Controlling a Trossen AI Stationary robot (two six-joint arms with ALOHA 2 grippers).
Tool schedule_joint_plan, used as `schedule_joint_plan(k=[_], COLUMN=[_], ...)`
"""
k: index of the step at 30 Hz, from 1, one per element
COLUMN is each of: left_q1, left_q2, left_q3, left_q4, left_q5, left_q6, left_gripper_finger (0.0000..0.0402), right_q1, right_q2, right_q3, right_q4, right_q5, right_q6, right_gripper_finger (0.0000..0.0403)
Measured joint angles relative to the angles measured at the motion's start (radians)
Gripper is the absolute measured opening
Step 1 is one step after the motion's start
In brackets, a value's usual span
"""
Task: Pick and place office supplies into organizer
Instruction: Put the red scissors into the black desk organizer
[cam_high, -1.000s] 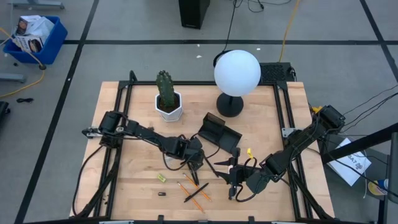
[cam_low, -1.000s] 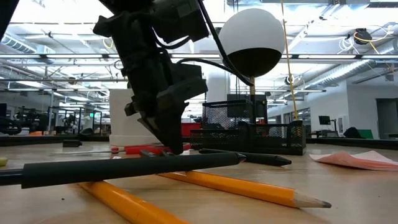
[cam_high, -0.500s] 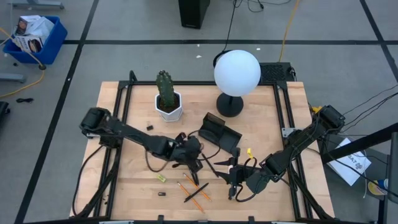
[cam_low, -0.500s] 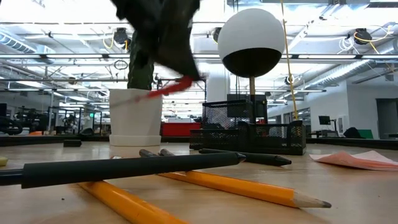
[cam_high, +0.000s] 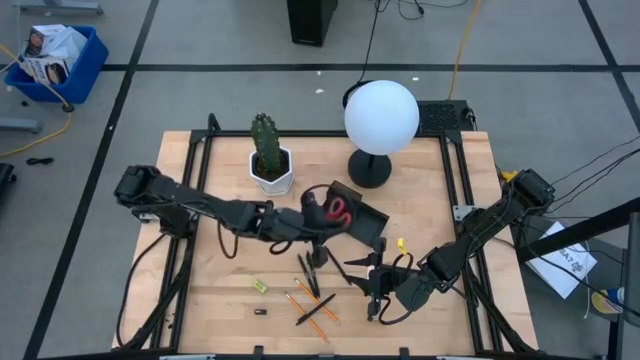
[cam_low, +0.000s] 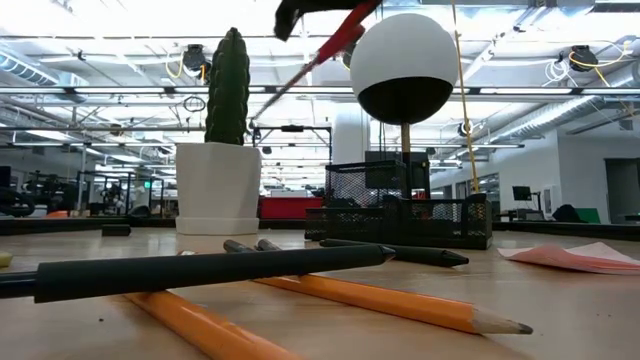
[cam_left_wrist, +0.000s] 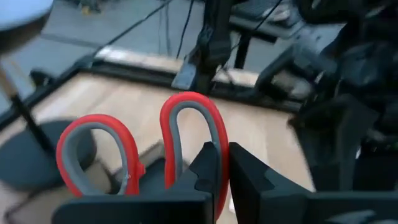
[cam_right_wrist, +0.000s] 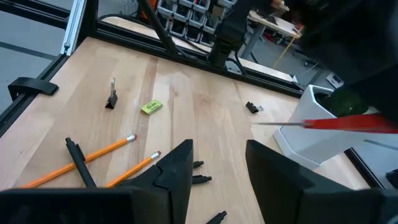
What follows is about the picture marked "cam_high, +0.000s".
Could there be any hanging yellow cable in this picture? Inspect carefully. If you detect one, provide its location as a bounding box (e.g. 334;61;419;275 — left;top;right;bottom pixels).
446;0;484;100

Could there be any white globe table lamp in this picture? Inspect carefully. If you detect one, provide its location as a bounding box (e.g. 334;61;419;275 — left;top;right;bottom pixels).
343;79;422;190

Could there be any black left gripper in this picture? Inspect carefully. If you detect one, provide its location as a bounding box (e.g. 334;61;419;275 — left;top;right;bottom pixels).
272;191;336;269

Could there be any black aluminium table frame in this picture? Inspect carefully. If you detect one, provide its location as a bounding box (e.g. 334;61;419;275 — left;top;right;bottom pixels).
115;112;537;360

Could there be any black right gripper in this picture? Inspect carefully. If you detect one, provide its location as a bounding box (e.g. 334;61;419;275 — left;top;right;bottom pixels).
343;237;401;322

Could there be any yellow floor cable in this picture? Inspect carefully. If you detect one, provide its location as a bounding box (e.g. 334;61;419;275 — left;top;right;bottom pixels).
0;43;74;159

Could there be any blue plastic bin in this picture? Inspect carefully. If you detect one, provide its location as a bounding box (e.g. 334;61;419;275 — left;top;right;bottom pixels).
4;24;110;106

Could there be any black vented box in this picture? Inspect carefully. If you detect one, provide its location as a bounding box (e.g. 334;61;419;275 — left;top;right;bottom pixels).
416;99;475;136

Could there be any white printed carton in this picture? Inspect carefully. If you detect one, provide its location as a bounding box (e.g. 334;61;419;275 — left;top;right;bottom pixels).
23;23;69;59
21;56;72;87

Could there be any green cactus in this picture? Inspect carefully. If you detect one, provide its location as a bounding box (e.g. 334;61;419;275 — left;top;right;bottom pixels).
250;112;284;176

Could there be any black lamp cable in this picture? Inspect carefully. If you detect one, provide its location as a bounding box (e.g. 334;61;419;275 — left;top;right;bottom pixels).
341;0;385;110

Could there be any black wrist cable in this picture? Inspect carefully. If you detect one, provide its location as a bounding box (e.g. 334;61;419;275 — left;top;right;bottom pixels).
299;183;362;232
377;294;417;327

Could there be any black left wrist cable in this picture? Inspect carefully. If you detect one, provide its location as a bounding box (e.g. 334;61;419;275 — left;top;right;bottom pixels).
299;183;362;232

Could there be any black mesh desk organizer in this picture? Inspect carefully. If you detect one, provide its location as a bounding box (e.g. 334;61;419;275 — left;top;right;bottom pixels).
319;180;391;248

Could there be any black computer tower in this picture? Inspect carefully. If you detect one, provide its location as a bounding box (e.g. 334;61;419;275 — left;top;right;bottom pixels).
285;0;340;48

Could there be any white paper sheet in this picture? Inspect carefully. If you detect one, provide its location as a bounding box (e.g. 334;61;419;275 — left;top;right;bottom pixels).
524;220;599;301

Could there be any white hexagonal plant pot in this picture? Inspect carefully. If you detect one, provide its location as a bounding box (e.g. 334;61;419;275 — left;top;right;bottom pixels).
248;145;296;197

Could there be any grey metal mounting bracket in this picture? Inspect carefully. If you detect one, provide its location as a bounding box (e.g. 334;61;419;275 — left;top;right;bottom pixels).
451;204;477;222

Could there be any black camera stand post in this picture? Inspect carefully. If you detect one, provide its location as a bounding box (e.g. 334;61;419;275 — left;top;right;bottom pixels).
516;196;640;265

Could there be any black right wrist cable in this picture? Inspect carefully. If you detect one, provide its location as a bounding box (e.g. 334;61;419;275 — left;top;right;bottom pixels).
377;294;417;327

